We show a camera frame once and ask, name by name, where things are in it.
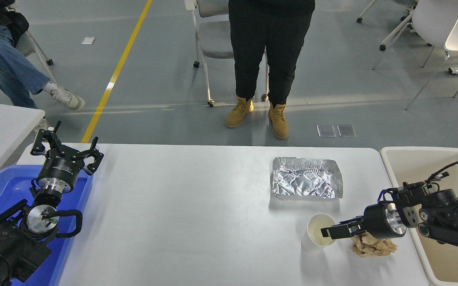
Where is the white paper cup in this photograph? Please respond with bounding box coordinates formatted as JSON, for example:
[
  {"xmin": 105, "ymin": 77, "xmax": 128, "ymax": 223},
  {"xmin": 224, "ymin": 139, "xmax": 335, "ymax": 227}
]
[{"xmin": 301, "ymin": 213, "xmax": 338, "ymax": 252}]

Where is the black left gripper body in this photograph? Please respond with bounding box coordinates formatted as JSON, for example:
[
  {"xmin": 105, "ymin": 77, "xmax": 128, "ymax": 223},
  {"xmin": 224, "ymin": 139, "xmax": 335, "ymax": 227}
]
[{"xmin": 36, "ymin": 153, "xmax": 83, "ymax": 188}]

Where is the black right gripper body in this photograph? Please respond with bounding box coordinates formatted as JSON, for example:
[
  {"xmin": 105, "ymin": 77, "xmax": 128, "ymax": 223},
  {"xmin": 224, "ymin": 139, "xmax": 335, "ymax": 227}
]
[{"xmin": 362, "ymin": 202, "xmax": 392, "ymax": 240}]

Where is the blue plastic tray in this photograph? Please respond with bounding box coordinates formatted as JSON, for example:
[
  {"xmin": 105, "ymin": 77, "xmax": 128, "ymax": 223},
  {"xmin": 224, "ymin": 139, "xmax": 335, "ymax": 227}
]
[{"xmin": 0, "ymin": 165, "xmax": 94, "ymax": 286}]

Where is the person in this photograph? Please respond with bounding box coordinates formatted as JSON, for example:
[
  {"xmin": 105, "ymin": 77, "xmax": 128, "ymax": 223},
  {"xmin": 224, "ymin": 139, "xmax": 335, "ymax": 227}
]
[
  {"xmin": 224, "ymin": 0, "xmax": 316, "ymax": 140},
  {"xmin": 0, "ymin": 0, "xmax": 86, "ymax": 131}
]

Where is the white shell chair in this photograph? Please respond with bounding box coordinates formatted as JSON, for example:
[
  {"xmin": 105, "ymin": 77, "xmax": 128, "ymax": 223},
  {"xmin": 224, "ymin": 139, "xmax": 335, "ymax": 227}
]
[{"xmin": 373, "ymin": 0, "xmax": 458, "ymax": 110}]

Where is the large pale plastic bin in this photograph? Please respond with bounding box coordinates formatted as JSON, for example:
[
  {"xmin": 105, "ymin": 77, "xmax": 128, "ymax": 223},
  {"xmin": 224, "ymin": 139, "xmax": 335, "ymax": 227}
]
[{"xmin": 379, "ymin": 146, "xmax": 458, "ymax": 286}]

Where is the foil tray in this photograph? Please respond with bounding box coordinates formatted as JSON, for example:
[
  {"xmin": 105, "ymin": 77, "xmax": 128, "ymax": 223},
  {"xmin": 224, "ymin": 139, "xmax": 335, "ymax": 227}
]
[{"xmin": 270, "ymin": 156, "xmax": 344, "ymax": 200}]

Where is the white wheeled chair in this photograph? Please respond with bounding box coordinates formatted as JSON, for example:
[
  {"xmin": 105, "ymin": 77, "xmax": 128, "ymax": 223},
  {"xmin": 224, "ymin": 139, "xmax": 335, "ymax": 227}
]
[{"xmin": 356, "ymin": 0, "xmax": 418, "ymax": 51}]

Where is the grey white-framed wheeled chair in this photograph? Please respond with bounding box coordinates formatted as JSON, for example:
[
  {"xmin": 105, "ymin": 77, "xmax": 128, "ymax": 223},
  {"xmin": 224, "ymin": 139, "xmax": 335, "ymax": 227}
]
[{"xmin": 184, "ymin": 0, "xmax": 270, "ymax": 108}]

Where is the tan paper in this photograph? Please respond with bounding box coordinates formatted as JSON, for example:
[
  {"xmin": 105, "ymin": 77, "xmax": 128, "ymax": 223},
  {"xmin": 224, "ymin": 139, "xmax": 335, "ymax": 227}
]
[{"xmin": 351, "ymin": 232, "xmax": 398, "ymax": 258}]

